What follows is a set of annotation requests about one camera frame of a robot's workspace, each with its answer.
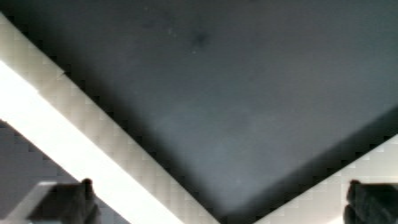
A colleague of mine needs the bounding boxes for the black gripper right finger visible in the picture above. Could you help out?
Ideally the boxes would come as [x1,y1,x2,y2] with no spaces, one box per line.
[342,180,398,224]

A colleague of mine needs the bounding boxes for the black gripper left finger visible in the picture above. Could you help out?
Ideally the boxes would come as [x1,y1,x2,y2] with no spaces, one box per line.
[5,178,103,224]

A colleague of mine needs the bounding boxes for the white L-shaped fence wall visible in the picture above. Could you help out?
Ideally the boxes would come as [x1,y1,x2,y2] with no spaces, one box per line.
[0,13,398,224]

